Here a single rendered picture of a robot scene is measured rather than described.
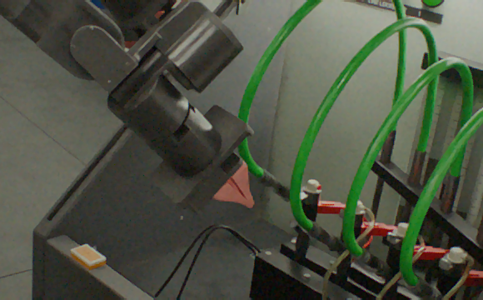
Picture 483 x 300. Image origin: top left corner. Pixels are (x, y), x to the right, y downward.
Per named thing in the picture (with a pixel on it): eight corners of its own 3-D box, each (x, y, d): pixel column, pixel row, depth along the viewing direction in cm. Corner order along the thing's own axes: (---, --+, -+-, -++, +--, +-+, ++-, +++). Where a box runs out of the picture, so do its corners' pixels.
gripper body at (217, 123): (259, 136, 71) (217, 89, 67) (189, 214, 70) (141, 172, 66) (224, 113, 76) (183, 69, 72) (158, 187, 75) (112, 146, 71)
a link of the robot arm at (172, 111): (91, 92, 67) (113, 115, 63) (144, 37, 67) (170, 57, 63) (137, 134, 71) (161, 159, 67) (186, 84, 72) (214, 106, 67)
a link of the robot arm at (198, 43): (58, 42, 69) (61, 47, 60) (144, -43, 69) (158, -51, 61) (148, 129, 72) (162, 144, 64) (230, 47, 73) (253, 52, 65)
